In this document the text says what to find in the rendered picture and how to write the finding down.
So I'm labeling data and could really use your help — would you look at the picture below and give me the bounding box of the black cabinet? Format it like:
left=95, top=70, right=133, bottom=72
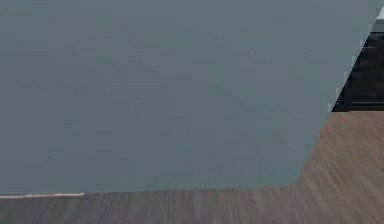
left=331, top=19, right=384, bottom=113

